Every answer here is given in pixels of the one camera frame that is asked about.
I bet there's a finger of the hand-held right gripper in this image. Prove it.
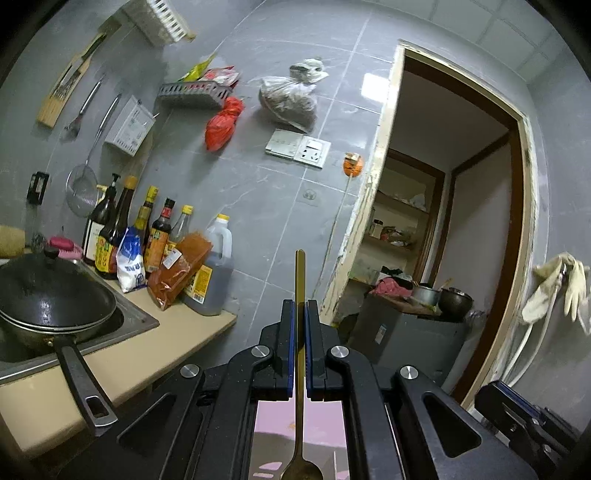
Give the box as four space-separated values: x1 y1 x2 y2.
475 382 548 432

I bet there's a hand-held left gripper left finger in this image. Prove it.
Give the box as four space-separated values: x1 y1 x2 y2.
60 299 296 480

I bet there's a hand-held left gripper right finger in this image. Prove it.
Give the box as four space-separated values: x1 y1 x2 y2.
305 299 539 480

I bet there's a gold metal spoon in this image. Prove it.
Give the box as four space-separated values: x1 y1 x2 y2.
279 249 324 480

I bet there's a grey cabinet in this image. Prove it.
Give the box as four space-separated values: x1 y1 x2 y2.
339 295 467 386

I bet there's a large dark liquid jug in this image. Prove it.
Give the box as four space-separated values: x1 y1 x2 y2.
181 213 234 317

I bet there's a pink rag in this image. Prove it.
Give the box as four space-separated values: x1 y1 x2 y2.
372 278 413 301

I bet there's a dark bowl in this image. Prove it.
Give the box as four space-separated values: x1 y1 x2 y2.
437 287 475 322

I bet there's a white rubber glove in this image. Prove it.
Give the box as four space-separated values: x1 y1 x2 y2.
564 261 591 336
522 253 568 326

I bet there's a metal pot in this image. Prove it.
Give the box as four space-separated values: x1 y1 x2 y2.
411 284 440 306

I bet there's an orange spice bag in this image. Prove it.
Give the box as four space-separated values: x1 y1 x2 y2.
148 232 213 310

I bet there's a stainless steel sink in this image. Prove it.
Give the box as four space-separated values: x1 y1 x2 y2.
0 258 161 385

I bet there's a clear bottle yellow cap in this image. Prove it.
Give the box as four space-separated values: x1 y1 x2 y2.
167 205 195 259

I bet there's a wooden shelf unit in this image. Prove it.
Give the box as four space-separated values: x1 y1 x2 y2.
355 148 446 289

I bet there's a dark sauce bottle red cap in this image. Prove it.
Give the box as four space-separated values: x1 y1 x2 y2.
144 198 177 274

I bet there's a white blue salt bag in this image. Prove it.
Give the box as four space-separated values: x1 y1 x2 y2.
116 226 147 294

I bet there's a dark sauce bottle yellow cap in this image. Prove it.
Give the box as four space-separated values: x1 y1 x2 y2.
134 186 160 259

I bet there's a dark bottle brown cap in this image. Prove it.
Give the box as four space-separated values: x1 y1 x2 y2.
95 176 138 281

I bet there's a dark pump bottle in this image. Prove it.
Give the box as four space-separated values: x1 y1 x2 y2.
82 173 119 266

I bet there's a red plastic bag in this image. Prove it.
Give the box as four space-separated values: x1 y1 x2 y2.
205 97 245 152

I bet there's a black wok lid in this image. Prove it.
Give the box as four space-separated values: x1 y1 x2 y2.
0 247 117 334

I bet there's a black wok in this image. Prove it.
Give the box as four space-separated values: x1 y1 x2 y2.
0 249 119 438

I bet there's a pink scrubber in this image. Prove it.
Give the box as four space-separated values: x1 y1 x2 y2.
48 236 84 260

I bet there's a clear bag of dried goods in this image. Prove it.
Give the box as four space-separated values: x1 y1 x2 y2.
259 58 330 134

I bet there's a metal strainer ladle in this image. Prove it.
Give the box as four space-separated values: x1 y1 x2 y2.
66 93 123 219

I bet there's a red packet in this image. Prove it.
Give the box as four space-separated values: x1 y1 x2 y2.
203 67 242 89

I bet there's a yellow packet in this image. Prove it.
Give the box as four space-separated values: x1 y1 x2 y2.
178 52 218 85

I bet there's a beige sponge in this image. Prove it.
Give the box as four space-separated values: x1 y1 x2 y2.
0 225 25 259

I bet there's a metal spatula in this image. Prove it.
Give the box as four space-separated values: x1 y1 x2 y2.
61 75 107 142

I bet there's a bamboo knife holder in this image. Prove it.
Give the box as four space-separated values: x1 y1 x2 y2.
36 21 123 128

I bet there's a white hose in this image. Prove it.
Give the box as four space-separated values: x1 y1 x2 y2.
501 272 568 385

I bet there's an orange wall hook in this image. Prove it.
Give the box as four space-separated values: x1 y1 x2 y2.
342 152 365 179

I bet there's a white wall socket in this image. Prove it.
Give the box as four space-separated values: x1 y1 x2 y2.
294 137 332 171

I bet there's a white wall switch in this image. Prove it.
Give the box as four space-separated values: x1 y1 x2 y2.
265 129 306 160

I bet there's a wooden door frame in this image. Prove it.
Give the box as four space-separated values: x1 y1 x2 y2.
321 41 540 411

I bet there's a grey wall rack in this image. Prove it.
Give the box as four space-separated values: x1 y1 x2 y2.
157 79 234 110

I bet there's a white wall box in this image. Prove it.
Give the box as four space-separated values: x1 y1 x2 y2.
104 95 157 156

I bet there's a black wall outlet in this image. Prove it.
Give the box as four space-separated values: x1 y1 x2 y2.
26 172 51 205

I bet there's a white slatted wall rack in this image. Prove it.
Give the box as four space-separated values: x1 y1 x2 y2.
121 0 197 47

